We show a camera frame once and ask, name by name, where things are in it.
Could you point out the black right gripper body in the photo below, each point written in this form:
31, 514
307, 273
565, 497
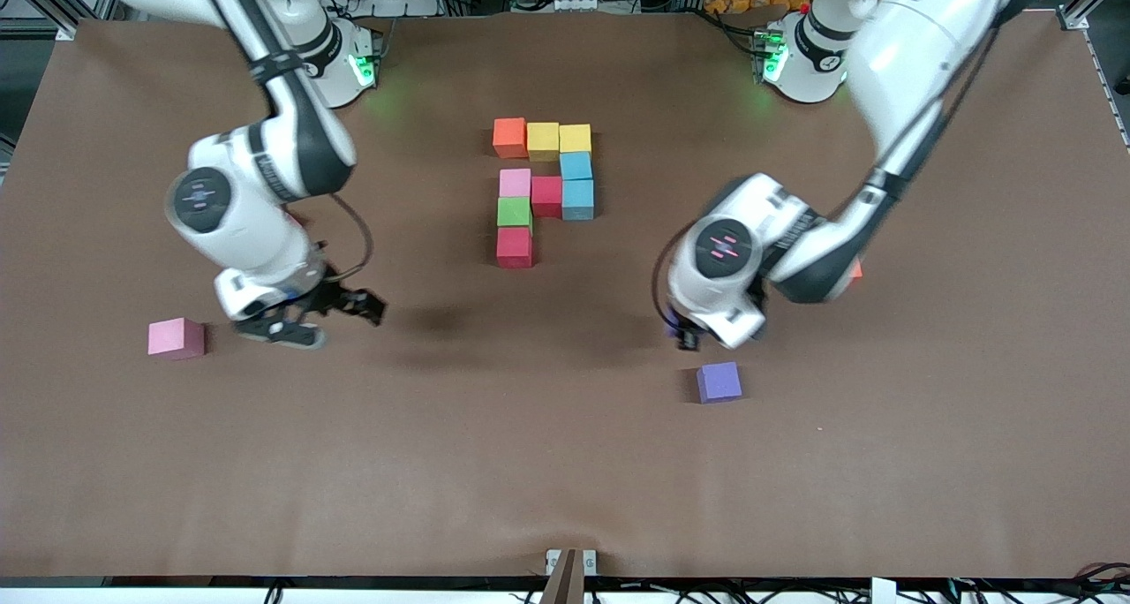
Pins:
333, 297

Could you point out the purple foam cube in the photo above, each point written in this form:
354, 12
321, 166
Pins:
674, 320
719, 382

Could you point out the red foam cube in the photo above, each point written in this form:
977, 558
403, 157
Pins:
548, 195
514, 247

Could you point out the green foam cube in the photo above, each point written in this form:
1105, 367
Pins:
514, 212

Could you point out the blue foam cube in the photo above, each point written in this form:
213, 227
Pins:
577, 200
576, 164

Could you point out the yellow foam cube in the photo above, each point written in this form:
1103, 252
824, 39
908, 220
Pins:
543, 140
576, 138

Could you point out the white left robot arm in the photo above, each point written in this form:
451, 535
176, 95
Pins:
909, 48

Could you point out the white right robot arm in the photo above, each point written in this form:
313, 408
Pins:
256, 224

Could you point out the brown paper table cover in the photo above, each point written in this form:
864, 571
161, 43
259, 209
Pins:
565, 463

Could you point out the silver mounting bracket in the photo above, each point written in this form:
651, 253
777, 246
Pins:
553, 558

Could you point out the grey camera pole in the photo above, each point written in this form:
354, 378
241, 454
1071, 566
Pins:
565, 582

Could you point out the aluminium frame post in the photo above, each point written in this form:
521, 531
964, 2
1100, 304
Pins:
1079, 12
62, 23

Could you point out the aluminium side rail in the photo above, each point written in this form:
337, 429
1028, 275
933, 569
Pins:
1108, 92

